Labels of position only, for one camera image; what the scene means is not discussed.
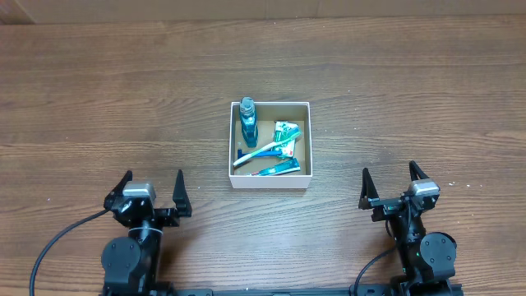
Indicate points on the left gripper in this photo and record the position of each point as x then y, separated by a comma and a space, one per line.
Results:
169, 218

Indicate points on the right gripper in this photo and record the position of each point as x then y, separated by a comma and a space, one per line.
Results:
387, 207

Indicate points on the teal toothpaste tube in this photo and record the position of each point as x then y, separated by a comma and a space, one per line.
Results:
288, 166

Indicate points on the green white soap packet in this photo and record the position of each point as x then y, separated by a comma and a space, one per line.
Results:
282, 130

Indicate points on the blue disposable razor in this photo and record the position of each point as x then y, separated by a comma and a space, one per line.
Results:
262, 152

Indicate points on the green white toothbrush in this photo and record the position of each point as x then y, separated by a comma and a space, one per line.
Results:
291, 135

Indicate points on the teal mouthwash bottle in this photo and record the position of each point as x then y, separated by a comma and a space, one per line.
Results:
248, 119

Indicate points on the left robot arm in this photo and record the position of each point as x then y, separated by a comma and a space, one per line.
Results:
131, 263

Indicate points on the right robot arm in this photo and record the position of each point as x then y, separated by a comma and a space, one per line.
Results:
427, 259

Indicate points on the white cardboard box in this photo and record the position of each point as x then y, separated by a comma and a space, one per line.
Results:
268, 113

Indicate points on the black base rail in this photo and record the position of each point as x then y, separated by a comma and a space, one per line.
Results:
279, 292

